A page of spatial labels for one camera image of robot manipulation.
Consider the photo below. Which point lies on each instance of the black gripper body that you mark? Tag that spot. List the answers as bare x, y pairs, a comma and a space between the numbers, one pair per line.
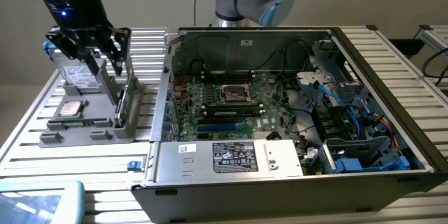
79, 11

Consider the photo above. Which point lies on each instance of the grey parts rack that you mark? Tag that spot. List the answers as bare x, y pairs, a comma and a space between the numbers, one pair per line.
98, 108

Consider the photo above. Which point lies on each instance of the graphics card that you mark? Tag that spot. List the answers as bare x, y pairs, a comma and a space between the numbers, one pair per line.
123, 103

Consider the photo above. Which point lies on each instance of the silver CPU chip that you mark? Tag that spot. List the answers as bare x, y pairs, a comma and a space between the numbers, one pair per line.
71, 109

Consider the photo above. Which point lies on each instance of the green RAM stick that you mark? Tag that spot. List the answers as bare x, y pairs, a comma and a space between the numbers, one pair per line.
79, 123

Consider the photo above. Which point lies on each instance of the CPU socket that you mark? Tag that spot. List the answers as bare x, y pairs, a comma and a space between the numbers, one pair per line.
235, 94

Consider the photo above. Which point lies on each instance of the installed RAM stick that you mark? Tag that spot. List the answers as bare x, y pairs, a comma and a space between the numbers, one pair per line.
232, 110

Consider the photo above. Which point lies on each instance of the black expansion slot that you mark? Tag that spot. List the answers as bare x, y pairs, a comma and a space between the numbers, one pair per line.
220, 121

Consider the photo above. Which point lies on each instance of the blue expansion slot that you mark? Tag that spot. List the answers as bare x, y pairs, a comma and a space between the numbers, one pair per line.
219, 128

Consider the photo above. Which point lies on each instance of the blue case latch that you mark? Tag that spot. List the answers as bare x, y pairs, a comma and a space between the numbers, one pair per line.
135, 165

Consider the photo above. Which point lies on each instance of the green motherboard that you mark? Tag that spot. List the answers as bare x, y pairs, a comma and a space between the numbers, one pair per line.
266, 108

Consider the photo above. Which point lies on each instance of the silver power supply unit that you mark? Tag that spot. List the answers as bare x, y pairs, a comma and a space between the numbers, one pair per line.
199, 163

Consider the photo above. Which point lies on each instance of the teal teach pendant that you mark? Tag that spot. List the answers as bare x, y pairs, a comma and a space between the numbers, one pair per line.
42, 203

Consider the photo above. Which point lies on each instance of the metal disk bay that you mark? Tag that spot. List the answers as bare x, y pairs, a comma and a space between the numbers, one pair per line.
315, 85

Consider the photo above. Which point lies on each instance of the open PC case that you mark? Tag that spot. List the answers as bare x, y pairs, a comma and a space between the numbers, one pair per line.
244, 197

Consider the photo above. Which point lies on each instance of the aluminium side table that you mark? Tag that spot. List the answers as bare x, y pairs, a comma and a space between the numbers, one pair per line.
432, 37

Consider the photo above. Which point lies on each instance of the hard disk with blue bracket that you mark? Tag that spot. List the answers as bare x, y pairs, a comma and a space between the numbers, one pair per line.
75, 73

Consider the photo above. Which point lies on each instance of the blue plastic drive bracket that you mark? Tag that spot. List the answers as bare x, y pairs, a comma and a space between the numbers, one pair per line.
350, 165

